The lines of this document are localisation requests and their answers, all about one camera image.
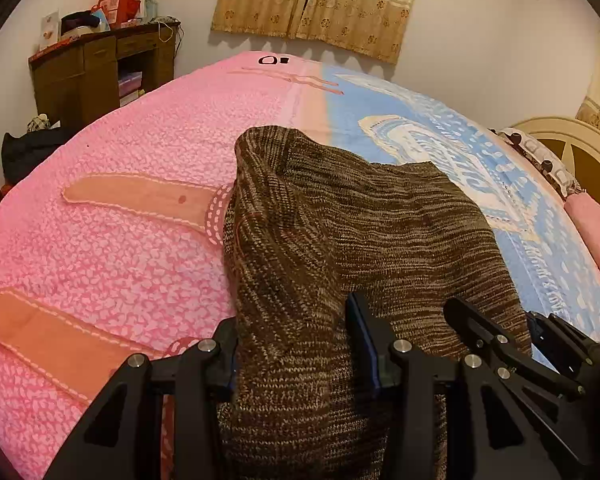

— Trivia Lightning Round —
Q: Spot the white card box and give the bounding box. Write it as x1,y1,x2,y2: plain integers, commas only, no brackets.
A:
39,9,62,54

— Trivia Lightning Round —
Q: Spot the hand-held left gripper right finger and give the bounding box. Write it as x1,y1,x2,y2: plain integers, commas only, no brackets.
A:
346,292,597,480

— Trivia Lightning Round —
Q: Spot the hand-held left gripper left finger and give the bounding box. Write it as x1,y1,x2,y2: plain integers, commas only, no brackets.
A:
45,319,239,480

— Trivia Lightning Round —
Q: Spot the brown wooden desk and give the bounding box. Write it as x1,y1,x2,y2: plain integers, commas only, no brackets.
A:
28,21,177,134

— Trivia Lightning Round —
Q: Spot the dark cloth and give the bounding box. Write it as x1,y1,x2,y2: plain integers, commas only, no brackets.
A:
60,9,102,37

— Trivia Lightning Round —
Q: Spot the white cable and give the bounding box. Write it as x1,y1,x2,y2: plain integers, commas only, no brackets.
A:
156,16,184,45

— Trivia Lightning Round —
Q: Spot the patterned pillow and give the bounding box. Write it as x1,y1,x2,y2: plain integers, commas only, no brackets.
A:
496,127,584,197

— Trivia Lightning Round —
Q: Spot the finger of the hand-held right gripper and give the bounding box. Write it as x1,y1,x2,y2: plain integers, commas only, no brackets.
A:
526,311,600,387
444,297,587,402

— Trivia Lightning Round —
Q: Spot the cream headboard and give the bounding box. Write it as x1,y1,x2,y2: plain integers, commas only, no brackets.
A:
509,116,600,197

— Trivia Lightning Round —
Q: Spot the pink and blue printed blanket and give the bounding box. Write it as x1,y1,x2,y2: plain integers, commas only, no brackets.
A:
0,51,600,480

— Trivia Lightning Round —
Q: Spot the pink pillow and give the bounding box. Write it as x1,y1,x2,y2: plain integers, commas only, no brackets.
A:
564,191,600,267

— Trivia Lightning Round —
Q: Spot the black bag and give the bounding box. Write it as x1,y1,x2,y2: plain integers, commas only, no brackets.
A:
1,126,77,182

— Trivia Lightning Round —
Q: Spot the brown knit sweater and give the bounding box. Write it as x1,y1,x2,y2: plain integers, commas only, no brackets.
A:
216,125,534,480

